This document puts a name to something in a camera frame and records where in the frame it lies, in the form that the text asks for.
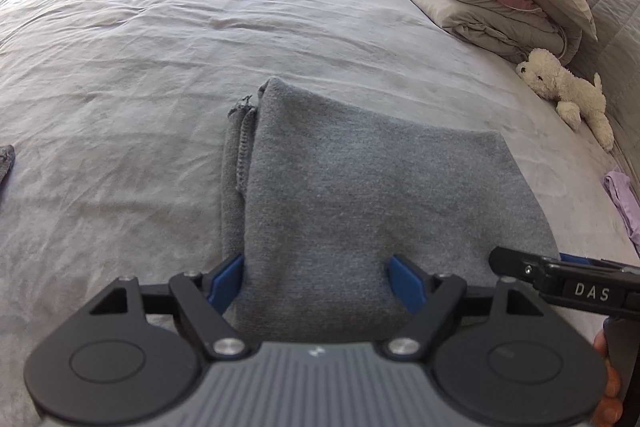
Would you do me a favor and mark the grey knit sweater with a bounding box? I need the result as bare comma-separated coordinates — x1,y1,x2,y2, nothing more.
221,78,559,343

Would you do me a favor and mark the person right hand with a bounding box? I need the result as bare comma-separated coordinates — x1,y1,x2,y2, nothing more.
591,331,623,427

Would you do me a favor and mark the lilac folded cloth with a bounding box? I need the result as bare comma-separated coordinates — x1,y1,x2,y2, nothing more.
603,169,640,251

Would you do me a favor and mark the white plush dog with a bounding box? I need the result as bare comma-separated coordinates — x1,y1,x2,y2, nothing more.
515,49,615,153

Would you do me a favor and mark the grey folded garment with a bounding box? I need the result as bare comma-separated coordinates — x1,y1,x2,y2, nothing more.
0,145,15,183

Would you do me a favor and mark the grey bed sheet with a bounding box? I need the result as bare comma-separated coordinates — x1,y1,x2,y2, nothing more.
1,0,637,426

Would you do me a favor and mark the grey quilted headboard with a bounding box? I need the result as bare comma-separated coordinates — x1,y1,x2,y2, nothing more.
570,0,639,188

